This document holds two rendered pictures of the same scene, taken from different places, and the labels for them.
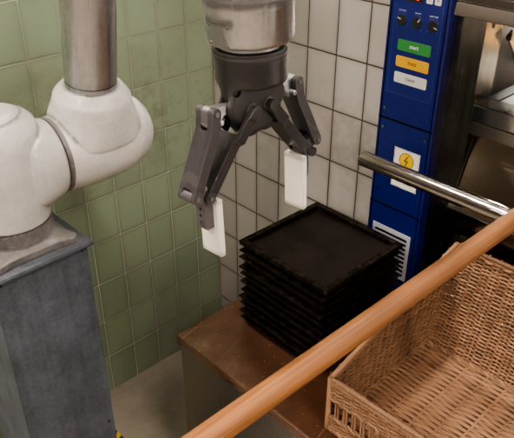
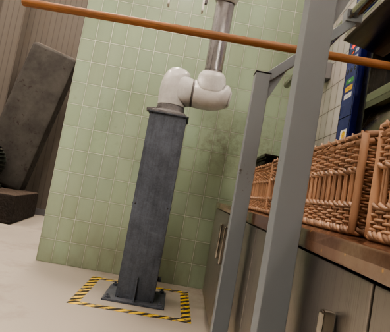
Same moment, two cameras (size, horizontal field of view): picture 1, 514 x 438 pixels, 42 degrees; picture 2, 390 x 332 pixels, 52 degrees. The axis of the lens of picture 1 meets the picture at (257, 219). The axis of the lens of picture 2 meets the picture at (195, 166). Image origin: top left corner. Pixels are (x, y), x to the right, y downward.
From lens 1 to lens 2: 166 cm
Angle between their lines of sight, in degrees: 53
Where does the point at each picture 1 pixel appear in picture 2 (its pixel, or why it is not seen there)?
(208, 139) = not seen: outside the picture
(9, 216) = (166, 95)
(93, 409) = (163, 195)
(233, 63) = not seen: outside the picture
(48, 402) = (147, 174)
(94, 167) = (200, 93)
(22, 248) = (165, 108)
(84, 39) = (211, 49)
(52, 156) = (188, 82)
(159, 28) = (278, 117)
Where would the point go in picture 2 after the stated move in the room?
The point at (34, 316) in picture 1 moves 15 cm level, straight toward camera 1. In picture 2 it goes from (157, 133) to (145, 126)
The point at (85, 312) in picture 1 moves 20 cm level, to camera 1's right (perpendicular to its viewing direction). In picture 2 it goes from (176, 145) to (204, 147)
